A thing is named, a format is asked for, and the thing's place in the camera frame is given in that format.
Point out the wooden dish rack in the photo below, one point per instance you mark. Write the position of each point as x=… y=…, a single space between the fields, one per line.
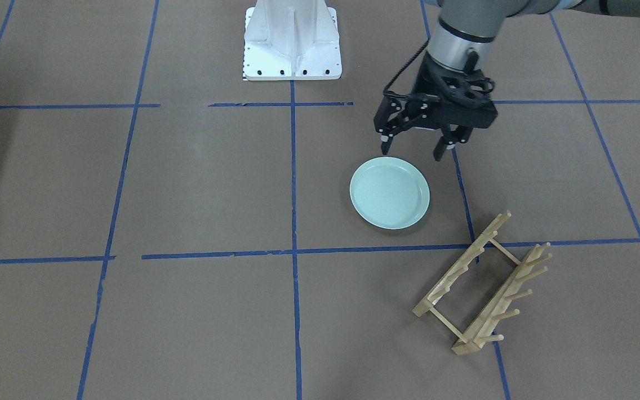
x=477 y=291

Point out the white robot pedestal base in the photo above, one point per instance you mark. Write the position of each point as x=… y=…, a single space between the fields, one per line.
x=286 y=40

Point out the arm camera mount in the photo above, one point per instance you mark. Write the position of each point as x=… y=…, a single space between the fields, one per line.
x=466 y=93

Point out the light green plate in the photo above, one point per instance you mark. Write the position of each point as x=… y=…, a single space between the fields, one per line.
x=389 y=193

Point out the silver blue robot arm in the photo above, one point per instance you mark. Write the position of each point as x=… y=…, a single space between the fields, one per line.
x=465 y=24

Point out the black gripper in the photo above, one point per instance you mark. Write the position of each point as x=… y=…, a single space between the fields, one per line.
x=424 y=84

